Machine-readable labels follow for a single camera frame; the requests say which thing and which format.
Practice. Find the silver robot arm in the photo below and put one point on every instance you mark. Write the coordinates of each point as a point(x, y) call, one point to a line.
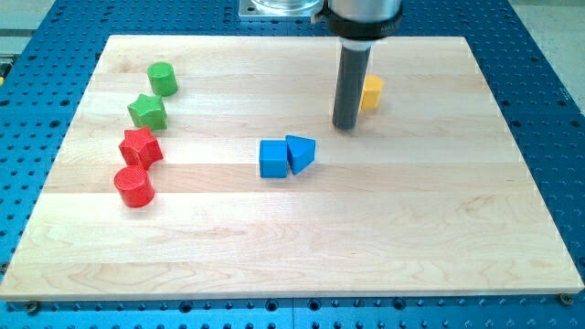
point(360, 20)

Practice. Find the red star block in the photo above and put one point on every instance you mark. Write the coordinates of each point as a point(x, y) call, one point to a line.
point(140, 147)

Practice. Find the green star block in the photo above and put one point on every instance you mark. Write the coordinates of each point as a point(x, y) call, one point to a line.
point(148, 111)

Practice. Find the blue triangle block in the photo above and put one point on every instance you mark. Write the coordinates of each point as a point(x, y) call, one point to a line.
point(300, 152)

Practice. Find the blue cube block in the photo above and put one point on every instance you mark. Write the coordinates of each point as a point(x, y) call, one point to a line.
point(273, 159)

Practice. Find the wooden board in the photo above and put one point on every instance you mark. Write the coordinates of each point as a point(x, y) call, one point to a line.
point(428, 195)

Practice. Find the yellow hexagon block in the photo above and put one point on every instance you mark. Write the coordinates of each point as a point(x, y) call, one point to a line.
point(371, 92)

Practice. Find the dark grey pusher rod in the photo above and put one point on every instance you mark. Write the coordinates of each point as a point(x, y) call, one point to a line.
point(352, 68)

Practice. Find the green cylinder block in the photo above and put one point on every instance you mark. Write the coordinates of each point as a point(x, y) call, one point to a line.
point(162, 79)

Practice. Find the red cylinder block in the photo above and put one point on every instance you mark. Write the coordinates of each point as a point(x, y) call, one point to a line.
point(134, 186)

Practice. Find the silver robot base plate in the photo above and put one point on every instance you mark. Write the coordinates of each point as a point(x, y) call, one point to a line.
point(278, 8)

